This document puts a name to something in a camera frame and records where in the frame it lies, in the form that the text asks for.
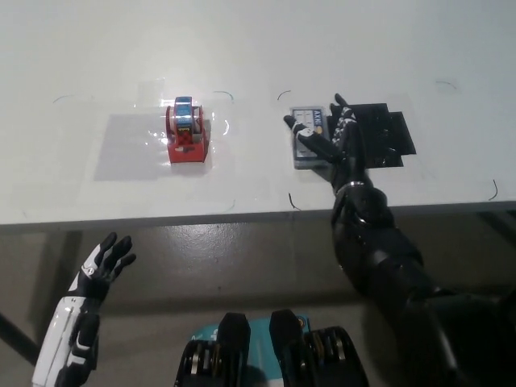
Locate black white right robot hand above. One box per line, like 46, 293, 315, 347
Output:
284, 93, 368, 190

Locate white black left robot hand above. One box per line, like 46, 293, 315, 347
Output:
31, 232, 137, 387

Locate clear plastic battery case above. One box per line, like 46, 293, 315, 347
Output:
289, 105, 331, 170

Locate red tape dispenser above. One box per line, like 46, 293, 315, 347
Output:
164, 95, 210, 165

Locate dark slanted table brace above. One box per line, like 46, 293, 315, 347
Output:
0, 310, 27, 350

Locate dark upright table leg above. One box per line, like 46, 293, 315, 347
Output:
42, 231, 84, 299

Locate dark angled table leg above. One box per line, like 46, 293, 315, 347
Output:
475, 211, 516, 233

